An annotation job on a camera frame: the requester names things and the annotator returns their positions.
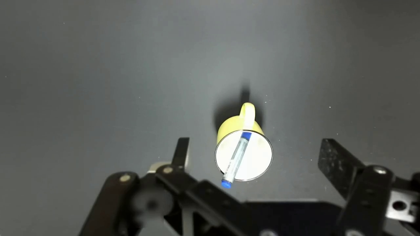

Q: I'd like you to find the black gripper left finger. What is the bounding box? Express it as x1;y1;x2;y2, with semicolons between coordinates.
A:
81;136;241;236

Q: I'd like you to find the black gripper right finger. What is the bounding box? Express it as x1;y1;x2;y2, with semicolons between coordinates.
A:
317;138;420;236

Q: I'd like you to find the yellow enamel mug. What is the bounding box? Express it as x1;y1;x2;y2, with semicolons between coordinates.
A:
214;101;273;183

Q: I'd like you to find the blue and clear pen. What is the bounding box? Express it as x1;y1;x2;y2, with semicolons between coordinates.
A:
220;131;254;190

